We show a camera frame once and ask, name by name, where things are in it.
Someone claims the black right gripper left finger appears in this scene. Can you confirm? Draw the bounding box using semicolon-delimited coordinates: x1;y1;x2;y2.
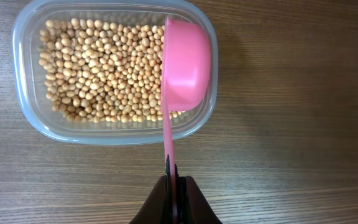
129;175;170;224

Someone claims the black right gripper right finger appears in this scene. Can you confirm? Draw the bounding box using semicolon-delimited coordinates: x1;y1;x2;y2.
178;176;222;224

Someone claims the pink plastic measuring scoop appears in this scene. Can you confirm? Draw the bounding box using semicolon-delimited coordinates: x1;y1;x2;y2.
160;16;213;187

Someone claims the soybeans pile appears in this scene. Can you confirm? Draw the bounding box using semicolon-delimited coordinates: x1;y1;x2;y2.
38;17;186;124

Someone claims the clear plastic container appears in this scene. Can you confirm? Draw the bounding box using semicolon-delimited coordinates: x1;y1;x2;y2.
12;1;218;145

